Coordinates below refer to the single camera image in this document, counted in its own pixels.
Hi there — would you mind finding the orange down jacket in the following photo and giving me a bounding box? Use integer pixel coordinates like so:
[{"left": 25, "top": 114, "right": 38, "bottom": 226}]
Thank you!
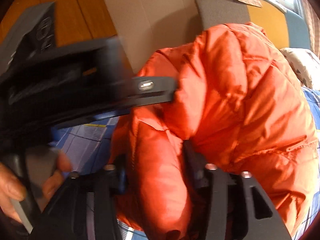
[{"left": 110, "top": 22, "right": 318, "bottom": 239}]

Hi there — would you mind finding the person's left hand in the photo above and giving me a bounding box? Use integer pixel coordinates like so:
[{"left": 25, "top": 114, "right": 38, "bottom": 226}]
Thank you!
[{"left": 0, "top": 152, "right": 73, "bottom": 224}]

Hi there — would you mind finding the blue plaid bed sheet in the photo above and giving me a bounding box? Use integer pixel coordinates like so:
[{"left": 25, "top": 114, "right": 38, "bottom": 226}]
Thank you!
[{"left": 53, "top": 87, "right": 319, "bottom": 239}]

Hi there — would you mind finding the white bird print pillow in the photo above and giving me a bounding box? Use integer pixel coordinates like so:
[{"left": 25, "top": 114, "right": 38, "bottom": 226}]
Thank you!
[{"left": 280, "top": 48, "right": 320, "bottom": 90}]

